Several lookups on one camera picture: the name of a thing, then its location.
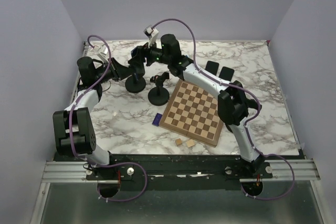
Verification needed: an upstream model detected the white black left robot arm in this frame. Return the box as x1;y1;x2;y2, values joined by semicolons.
52;57;135;179

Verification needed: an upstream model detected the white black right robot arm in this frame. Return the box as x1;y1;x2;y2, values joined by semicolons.
128;34;265;178

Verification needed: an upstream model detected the black phone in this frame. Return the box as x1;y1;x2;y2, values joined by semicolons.
131;47;138;58

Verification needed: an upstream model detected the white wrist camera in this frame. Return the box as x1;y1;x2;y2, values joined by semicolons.
97;45;109;62
143;26;159;48

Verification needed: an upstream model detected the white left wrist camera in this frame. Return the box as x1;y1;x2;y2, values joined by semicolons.
97;45;109;62

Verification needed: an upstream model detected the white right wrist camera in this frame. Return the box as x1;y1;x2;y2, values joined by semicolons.
143;26;159;48

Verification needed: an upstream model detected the black back phone stand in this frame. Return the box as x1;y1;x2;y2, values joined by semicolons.
125;59;146;93

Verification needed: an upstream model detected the wooden chessboard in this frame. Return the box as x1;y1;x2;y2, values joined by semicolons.
159;80;224;147

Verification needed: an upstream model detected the blue phone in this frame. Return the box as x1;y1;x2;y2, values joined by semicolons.
218;67;235;82

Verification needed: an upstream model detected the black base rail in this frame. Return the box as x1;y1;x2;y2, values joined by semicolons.
86;154;272;191

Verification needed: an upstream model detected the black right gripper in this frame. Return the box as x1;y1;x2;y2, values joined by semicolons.
127;38;170;71

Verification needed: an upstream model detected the silver black smartphone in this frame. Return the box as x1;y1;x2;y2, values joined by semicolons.
205;61;219;76

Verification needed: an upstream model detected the dark blue rectangular block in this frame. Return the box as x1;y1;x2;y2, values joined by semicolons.
152;113;162;126

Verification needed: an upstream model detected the black phone stand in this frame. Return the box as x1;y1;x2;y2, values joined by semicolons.
148;72;170;106
125;59;146;93

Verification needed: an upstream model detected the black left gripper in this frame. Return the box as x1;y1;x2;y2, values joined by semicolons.
94;57;135;83

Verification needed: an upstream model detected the brown wooden cube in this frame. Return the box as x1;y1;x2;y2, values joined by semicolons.
175;138;182;146

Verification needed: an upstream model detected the aluminium extrusion rail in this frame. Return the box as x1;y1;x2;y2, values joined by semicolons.
42;162;93;183

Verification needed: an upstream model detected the light wooden cube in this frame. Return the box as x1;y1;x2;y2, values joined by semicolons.
186;139;195;148

